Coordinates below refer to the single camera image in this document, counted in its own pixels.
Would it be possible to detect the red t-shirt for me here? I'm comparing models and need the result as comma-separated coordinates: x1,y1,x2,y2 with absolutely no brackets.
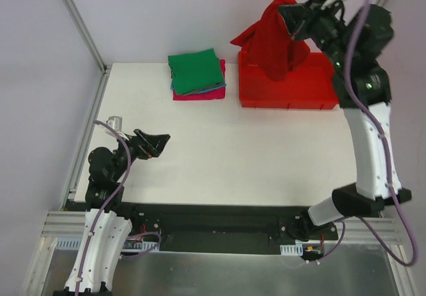
230,0,310,81

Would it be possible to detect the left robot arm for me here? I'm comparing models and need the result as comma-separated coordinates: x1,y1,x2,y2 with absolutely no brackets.
54,128,170,295

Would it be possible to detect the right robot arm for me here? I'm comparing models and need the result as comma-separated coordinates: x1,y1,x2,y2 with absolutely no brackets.
278,0,412,241

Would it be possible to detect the red plastic bin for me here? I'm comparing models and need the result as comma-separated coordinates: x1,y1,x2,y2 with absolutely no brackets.
238,52,339,110

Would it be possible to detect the pink folded t-shirt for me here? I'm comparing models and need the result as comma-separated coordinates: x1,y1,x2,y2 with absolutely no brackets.
172,59,226,102

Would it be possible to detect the green folded t-shirt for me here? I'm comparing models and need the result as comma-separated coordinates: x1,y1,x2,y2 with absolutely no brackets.
168,49,224,93

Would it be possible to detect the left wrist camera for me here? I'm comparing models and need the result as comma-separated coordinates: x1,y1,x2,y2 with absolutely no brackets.
106,116,122,132

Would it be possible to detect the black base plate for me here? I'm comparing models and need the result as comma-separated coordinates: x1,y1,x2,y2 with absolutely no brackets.
63,200,347,256

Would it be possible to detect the aluminium front rail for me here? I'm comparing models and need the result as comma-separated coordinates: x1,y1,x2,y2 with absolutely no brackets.
41,206,402,245

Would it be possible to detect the left white cable duct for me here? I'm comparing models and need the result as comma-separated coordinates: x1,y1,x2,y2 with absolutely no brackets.
56,237,159,253

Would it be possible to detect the white cable duct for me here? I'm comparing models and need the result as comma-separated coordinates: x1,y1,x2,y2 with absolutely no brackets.
280,243,304,257
56,237,159,253

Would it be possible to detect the left aluminium frame post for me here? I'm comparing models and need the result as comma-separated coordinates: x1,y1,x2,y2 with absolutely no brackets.
61,0,108,74

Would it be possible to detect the right white cable duct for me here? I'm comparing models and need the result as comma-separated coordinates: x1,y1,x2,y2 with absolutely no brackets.
280,243,304,257

